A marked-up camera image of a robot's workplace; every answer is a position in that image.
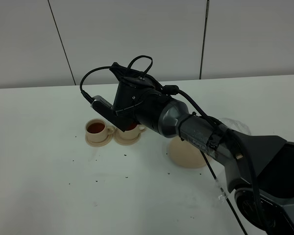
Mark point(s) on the clear plastic wrap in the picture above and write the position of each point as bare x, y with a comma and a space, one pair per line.
220, 182

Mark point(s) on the beige teapot saucer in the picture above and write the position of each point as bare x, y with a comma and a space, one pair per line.
184, 154

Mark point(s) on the beige right teacup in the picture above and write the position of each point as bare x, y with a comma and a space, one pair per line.
132, 133

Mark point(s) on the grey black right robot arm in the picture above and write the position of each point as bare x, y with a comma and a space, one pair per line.
258, 169

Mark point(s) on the beige teacup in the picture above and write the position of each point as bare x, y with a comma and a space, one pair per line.
97, 130
132, 133

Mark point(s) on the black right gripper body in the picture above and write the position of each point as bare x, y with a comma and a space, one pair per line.
139, 100

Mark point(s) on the beige left cup saucer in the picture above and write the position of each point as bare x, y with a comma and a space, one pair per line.
99, 144

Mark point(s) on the beige left teacup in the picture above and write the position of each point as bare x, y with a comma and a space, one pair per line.
97, 130

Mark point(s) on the beige right cup saucer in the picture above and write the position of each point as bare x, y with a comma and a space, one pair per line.
119, 140

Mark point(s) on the beige cup saucer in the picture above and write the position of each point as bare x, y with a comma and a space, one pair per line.
119, 140
99, 144

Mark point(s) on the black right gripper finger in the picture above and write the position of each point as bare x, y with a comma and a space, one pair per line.
121, 71

